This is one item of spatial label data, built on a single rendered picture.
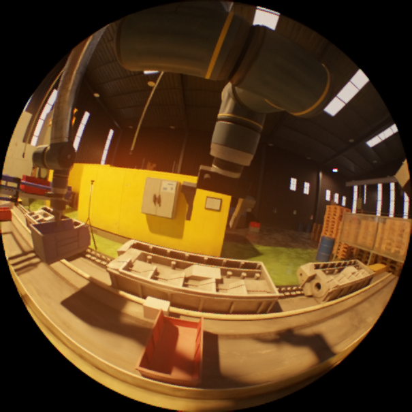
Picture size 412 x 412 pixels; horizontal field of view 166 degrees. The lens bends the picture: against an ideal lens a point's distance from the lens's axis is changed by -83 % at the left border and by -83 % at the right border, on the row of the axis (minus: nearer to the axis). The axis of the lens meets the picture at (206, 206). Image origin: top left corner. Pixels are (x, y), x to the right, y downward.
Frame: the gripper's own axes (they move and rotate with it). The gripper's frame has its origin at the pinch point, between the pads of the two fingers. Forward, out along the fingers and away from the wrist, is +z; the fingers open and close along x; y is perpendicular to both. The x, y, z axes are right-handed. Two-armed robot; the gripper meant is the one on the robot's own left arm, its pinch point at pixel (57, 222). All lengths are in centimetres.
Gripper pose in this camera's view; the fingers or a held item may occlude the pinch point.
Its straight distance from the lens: 96.6
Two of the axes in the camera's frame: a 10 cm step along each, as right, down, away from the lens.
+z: -1.7, 9.9, 0.4
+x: -9.9, -1.7, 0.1
